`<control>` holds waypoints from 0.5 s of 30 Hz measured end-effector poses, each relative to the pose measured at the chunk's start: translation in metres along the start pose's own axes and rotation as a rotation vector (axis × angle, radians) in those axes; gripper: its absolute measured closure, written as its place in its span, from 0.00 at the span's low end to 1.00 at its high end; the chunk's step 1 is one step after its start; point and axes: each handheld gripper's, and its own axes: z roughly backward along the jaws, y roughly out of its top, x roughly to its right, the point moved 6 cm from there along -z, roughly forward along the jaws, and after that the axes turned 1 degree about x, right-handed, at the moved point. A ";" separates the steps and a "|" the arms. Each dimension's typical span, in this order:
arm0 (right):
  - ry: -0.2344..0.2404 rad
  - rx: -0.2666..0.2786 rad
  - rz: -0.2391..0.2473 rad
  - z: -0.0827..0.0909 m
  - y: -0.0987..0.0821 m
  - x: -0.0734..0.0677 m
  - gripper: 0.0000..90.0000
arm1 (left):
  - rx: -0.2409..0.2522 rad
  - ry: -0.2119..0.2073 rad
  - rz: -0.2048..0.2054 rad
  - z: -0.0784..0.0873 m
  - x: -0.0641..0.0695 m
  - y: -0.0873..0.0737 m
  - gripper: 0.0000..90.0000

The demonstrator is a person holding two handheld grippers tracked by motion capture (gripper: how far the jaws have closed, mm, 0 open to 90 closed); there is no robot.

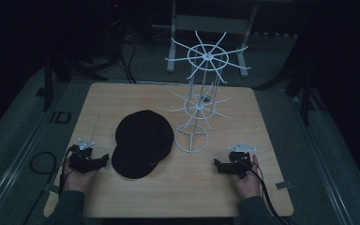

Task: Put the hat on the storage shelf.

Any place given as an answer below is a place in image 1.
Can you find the black baseball cap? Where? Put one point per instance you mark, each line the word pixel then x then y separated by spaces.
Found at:
pixel 142 143

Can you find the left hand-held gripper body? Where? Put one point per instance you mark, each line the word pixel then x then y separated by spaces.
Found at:
pixel 80 157

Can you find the person's left hand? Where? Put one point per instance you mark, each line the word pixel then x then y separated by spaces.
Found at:
pixel 75 179

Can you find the black tripod stand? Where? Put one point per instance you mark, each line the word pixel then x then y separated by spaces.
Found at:
pixel 306 93
pixel 47 84

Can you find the grey tape strip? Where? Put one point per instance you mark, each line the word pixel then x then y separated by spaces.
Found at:
pixel 52 188
pixel 283 185

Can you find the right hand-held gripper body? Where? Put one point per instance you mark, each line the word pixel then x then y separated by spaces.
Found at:
pixel 240 161

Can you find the white metal stand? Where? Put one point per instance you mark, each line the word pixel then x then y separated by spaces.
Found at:
pixel 212 23

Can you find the person's right hand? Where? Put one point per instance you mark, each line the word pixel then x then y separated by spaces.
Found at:
pixel 250 184

